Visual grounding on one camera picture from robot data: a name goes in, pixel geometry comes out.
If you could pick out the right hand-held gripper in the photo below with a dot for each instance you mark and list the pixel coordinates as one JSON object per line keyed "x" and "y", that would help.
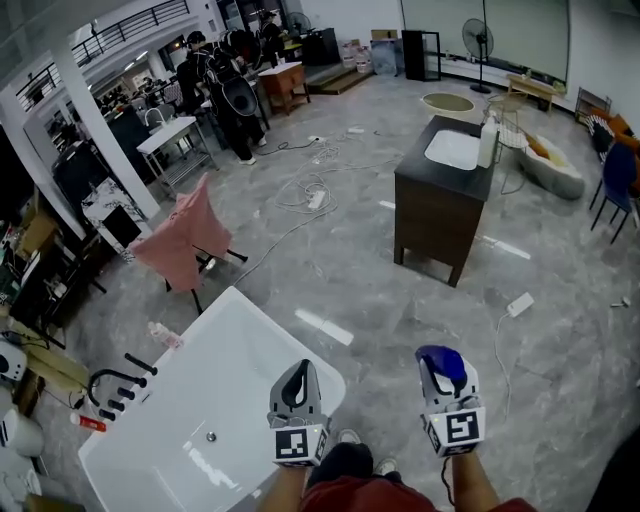
{"x": 457, "y": 430}

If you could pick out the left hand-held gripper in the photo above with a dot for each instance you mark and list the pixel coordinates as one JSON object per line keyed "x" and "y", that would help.
{"x": 296, "y": 442}

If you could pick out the glossy blue bottle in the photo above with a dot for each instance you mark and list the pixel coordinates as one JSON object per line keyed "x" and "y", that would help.
{"x": 442, "y": 361}

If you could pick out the white bathtub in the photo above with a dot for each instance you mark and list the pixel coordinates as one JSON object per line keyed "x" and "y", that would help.
{"x": 200, "y": 390}

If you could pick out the person's right forearm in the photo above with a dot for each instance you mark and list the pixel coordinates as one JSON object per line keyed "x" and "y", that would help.
{"x": 472, "y": 482}

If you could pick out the person's left forearm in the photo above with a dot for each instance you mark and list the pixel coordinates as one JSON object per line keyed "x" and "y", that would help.
{"x": 285, "y": 487}

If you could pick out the clear pink bottle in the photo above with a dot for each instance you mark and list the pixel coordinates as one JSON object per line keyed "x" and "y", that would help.
{"x": 164, "y": 335}

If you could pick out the black bathtub faucet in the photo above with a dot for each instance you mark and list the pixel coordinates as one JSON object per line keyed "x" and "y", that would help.
{"x": 107, "y": 385}

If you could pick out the white pump bottle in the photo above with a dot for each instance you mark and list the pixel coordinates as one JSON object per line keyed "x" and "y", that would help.
{"x": 487, "y": 142}

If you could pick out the person's white shoe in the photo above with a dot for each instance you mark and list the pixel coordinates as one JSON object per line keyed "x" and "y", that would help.
{"x": 386, "y": 466}
{"x": 348, "y": 436}

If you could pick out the person's black-clad leg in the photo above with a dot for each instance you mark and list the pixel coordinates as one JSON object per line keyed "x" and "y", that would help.
{"x": 345, "y": 462}

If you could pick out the person's red shorts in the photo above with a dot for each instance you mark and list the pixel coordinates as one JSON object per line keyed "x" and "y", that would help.
{"x": 370, "y": 497}

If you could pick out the black towel rack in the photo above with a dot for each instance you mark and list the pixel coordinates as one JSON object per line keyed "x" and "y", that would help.
{"x": 200, "y": 262}

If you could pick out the dark wooden vanity cabinet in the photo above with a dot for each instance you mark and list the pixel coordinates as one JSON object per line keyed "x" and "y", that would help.
{"x": 435, "y": 215}

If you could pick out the small white floor object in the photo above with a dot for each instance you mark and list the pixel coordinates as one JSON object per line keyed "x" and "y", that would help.
{"x": 621, "y": 302}

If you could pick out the orange tube with white cap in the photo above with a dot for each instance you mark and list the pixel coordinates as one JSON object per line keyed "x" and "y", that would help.
{"x": 90, "y": 423}

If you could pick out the white sink basin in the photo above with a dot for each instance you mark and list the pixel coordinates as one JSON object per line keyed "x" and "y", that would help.
{"x": 452, "y": 149}

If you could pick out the beige cushion bed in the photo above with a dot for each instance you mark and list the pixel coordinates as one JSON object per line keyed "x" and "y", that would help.
{"x": 552, "y": 167}

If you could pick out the marble pattern cabinet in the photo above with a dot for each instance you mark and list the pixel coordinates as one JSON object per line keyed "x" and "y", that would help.
{"x": 112, "y": 215}

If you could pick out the cluttered wooden workbench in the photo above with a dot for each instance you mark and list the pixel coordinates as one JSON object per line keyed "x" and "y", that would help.
{"x": 45, "y": 350}

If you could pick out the blue chair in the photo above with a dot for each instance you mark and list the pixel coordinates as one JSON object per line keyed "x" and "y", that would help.
{"x": 617, "y": 175}

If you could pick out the white bucket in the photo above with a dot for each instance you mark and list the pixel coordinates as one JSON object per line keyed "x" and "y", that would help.
{"x": 20, "y": 432}

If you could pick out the round green mat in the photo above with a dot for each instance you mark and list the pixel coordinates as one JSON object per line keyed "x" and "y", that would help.
{"x": 448, "y": 102}

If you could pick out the white round appliance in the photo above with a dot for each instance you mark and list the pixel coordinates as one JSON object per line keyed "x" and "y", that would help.
{"x": 10, "y": 362}

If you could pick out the white sink table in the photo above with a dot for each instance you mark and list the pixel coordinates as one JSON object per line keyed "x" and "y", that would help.
{"x": 167, "y": 132}

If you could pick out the brown wooden cabinet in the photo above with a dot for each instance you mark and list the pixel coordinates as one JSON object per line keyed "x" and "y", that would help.
{"x": 282, "y": 85}

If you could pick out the wooden step platform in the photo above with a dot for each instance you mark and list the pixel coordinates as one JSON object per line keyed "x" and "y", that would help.
{"x": 340, "y": 80}

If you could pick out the light wooden bench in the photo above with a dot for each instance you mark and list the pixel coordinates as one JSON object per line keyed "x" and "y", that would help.
{"x": 531, "y": 86}

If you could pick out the black glass-door cabinet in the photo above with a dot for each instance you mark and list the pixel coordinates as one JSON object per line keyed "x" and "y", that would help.
{"x": 421, "y": 55}

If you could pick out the clear water jug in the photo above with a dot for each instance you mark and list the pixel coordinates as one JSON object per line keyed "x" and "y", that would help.
{"x": 363, "y": 60}
{"x": 348, "y": 55}

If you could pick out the grey marble slab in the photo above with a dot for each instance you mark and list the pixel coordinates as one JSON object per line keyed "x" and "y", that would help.
{"x": 386, "y": 56}

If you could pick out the black standing fan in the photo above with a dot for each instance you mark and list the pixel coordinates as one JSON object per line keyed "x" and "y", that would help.
{"x": 477, "y": 37}
{"x": 298, "y": 22}

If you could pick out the black balcony railing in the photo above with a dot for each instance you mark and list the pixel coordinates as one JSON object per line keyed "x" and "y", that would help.
{"x": 120, "y": 30}

